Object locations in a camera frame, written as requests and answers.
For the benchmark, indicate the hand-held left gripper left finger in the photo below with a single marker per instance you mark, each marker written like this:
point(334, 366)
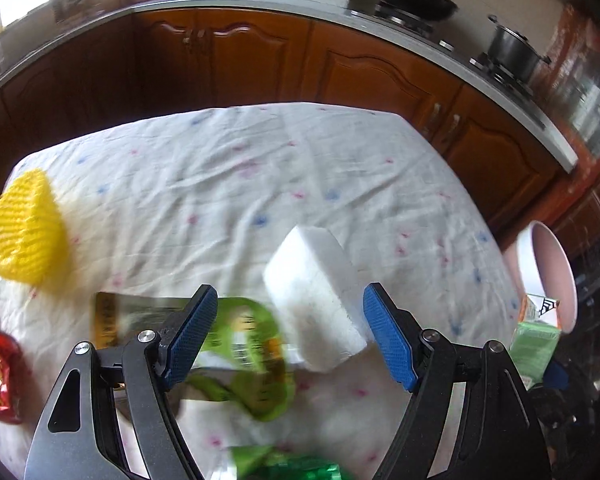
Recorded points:
point(190, 335)

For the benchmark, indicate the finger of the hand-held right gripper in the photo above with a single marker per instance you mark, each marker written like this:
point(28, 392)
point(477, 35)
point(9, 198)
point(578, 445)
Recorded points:
point(557, 375)

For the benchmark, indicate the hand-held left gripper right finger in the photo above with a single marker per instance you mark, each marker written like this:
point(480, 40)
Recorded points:
point(387, 335)

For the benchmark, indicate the green drink carton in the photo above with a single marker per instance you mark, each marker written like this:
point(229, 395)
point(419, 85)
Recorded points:
point(535, 345)

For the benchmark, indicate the green drink pouch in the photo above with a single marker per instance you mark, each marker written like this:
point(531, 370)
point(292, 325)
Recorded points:
point(245, 345)

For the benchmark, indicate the white foam block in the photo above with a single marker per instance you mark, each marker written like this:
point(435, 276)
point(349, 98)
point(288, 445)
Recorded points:
point(315, 300)

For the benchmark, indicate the pink trash bin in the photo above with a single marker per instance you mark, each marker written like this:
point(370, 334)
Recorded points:
point(555, 270)

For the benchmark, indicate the white floral tablecloth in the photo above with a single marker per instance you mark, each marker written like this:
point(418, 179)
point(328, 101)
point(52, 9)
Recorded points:
point(220, 185)

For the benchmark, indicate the crushed green drink can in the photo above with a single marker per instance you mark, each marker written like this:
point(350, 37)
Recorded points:
point(300, 465)

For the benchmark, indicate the yellow foam fruit net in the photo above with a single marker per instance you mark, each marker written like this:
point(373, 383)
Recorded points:
point(27, 230)

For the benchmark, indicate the crushed red drink can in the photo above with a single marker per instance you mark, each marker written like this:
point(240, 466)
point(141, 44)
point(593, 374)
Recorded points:
point(0, 375)

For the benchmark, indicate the wooden base cabinets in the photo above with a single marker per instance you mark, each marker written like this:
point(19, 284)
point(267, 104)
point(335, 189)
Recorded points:
point(330, 75)

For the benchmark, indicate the wooden glass-front cabinet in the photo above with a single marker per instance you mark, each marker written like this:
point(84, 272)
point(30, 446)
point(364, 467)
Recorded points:
point(587, 85)

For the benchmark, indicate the gas stove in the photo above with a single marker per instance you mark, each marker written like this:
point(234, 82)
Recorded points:
point(460, 35)

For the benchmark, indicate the steel cooking pot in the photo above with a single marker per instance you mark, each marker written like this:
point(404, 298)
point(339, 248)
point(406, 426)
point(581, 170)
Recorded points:
point(515, 52)

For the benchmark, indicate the grey kitchen countertop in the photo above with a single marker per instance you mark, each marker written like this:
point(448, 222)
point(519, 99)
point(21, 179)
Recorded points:
point(300, 5)

